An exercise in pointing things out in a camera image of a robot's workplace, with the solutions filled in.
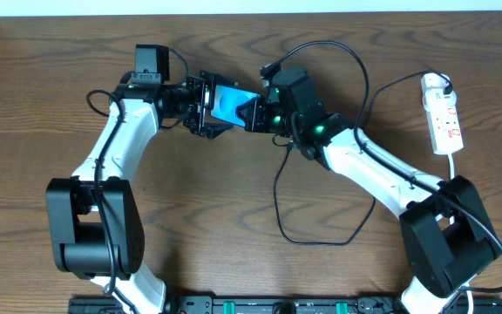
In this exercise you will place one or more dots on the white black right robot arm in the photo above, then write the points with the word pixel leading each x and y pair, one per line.
pixel 448 236

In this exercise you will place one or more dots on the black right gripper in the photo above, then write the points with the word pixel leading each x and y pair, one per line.
pixel 259 115

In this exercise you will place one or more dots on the blue screen smartphone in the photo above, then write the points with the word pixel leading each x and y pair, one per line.
pixel 226 101

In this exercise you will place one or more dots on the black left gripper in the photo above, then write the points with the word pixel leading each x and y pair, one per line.
pixel 200 105

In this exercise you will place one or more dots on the white power strip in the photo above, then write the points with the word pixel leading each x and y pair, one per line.
pixel 445 131

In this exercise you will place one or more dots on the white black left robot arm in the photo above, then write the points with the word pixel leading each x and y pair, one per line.
pixel 96 230

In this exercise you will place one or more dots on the white charger adapter plug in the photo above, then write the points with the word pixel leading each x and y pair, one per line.
pixel 437 92

